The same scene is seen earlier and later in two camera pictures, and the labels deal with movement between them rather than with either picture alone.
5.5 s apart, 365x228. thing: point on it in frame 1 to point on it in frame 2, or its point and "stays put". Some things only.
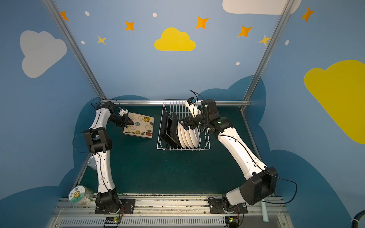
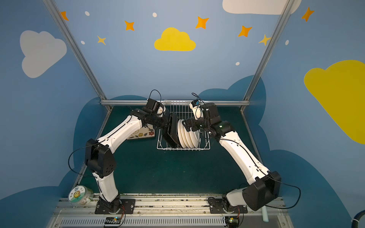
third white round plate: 189,138 stays put
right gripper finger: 186,126 stays put
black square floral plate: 172,130 stays put
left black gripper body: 124,119 to 172,130
